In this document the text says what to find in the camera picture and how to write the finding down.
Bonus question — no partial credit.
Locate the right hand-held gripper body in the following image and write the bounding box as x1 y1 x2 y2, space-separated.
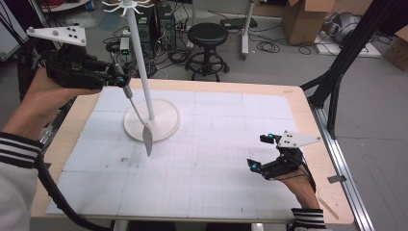
260 129 322 181

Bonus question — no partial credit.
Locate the white board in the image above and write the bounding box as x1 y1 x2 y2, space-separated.
314 32 382 59

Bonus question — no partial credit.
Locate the person's right hand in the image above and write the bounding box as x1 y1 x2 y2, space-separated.
275 175 318 212

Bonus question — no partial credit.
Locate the black round stool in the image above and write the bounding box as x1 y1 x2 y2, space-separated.
184 22 231 82

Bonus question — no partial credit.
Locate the white hook stand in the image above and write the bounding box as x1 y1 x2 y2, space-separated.
101 0 182 143

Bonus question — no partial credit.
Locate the grey metal bracket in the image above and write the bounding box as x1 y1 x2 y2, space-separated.
326 174 347 185

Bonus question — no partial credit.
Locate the coiled black floor cable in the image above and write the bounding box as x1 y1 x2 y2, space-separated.
256 40 281 54

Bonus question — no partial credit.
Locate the grey appliance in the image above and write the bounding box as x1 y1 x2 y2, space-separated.
325 12 362 44

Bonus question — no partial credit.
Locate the small device with green light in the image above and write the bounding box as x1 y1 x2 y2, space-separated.
118 37 131 56

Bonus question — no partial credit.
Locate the white grid mat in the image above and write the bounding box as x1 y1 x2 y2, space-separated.
45 87 302 217

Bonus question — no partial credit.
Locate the black flat device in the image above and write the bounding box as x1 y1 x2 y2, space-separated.
219 16 259 31

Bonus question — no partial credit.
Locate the person's left hand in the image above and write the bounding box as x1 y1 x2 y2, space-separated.
1 66 104 142

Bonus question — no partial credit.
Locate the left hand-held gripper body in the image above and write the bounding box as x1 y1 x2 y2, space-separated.
26 26 114 90

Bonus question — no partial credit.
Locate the small cardboard box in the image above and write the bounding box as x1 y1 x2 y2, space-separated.
383 25 408 72

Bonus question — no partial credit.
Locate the open cardboard box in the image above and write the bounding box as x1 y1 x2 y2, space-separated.
281 0 336 46

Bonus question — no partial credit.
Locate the wooden stick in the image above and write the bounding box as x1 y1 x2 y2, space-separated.
317 195 340 221

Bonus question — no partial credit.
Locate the white post stand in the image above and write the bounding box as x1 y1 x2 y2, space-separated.
240 0 257 61

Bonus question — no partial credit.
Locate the aluminium rail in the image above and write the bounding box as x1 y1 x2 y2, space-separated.
38 123 56 145
309 104 376 231

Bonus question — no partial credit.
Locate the metal spatula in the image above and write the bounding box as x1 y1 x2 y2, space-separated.
110 52 154 158

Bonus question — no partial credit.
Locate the black computer tower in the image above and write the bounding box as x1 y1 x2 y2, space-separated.
155 3 177 51

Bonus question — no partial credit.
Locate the thin black cable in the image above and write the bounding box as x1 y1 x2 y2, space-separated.
299 160 319 194

